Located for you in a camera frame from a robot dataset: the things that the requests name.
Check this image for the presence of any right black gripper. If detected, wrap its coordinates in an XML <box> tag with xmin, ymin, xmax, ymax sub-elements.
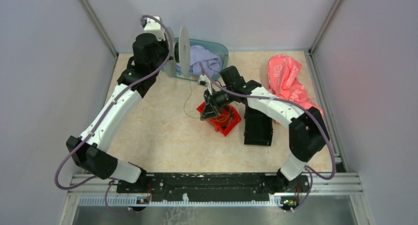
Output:
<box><xmin>201</xmin><ymin>86</ymin><xmax>235</xmax><ymax>120</ymax></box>

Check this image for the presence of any grey plastic cable spool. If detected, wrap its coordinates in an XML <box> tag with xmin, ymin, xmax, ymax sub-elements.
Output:
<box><xmin>164</xmin><ymin>26</ymin><xmax>191</xmax><ymax>78</ymax></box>

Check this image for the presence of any thin green cable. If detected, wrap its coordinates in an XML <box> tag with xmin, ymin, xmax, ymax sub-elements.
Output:
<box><xmin>182</xmin><ymin>75</ymin><xmax>236</xmax><ymax>126</ymax></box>

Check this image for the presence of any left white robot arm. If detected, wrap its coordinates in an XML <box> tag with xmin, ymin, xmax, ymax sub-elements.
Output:
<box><xmin>66</xmin><ymin>33</ymin><xmax>174</xmax><ymax>192</ymax></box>

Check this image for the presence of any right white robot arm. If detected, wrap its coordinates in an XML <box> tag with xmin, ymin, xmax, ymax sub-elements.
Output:
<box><xmin>200</xmin><ymin>66</ymin><xmax>331</xmax><ymax>191</ymax></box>

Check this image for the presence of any red plastic bin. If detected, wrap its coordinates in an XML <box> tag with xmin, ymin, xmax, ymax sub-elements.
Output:
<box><xmin>205</xmin><ymin>104</ymin><xmax>242</xmax><ymax>137</ymax></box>

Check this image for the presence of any purple cloth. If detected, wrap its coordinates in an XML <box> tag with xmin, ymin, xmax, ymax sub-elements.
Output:
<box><xmin>187</xmin><ymin>45</ymin><xmax>223</xmax><ymax>79</ymax></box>

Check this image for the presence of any black plastic bin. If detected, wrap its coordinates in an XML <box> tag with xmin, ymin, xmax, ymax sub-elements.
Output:
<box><xmin>244</xmin><ymin>106</ymin><xmax>273</xmax><ymax>147</ymax></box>

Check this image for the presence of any teal plastic basin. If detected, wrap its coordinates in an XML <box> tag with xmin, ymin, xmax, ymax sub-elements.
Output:
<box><xmin>160</xmin><ymin>37</ymin><xmax>230</xmax><ymax>82</ymax></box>

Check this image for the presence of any pink patterned cloth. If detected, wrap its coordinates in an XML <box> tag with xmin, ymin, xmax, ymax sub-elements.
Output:
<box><xmin>267</xmin><ymin>54</ymin><xmax>324</xmax><ymax>116</ymax></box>

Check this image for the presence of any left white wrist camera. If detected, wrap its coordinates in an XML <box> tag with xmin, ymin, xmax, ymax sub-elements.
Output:
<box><xmin>140</xmin><ymin>17</ymin><xmax>166</xmax><ymax>41</ymax></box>

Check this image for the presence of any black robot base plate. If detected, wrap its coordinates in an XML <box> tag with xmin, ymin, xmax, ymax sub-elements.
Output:
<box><xmin>116</xmin><ymin>173</ymin><xmax>310</xmax><ymax>202</ymax></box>

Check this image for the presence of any grey slotted cable duct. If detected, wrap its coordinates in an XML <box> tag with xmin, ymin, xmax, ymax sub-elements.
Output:
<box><xmin>78</xmin><ymin>195</ymin><xmax>296</xmax><ymax>207</ymax></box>

